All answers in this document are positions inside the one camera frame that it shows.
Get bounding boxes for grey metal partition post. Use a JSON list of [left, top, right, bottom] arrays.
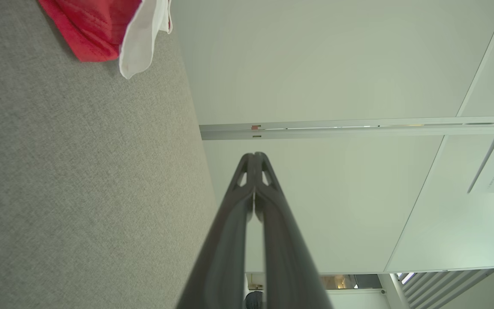
[[199, 116, 494, 141]]

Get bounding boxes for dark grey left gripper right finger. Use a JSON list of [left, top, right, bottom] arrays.
[[255, 152, 333, 309]]

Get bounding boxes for grey window blinds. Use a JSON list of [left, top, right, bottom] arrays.
[[395, 268, 494, 309]]

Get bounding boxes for red white-sleeved Bulls shirt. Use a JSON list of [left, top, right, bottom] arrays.
[[38, 0, 173, 80]]

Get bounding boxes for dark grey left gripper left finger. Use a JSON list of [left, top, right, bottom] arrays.
[[176, 153, 256, 309]]

